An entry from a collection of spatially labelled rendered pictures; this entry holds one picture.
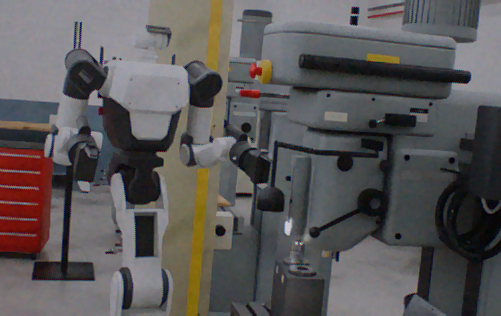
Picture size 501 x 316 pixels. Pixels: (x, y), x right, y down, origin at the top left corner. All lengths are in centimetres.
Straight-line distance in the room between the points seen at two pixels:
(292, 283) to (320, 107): 66
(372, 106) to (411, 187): 24
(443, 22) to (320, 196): 55
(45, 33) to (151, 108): 845
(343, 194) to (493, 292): 49
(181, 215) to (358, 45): 202
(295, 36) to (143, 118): 80
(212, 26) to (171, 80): 121
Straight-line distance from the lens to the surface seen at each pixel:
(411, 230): 181
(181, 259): 357
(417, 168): 179
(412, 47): 175
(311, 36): 164
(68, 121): 233
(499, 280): 192
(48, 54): 1066
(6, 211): 629
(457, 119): 184
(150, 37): 233
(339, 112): 168
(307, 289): 212
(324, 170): 172
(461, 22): 186
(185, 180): 348
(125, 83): 225
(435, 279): 211
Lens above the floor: 173
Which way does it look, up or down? 6 degrees down
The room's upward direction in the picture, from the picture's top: 5 degrees clockwise
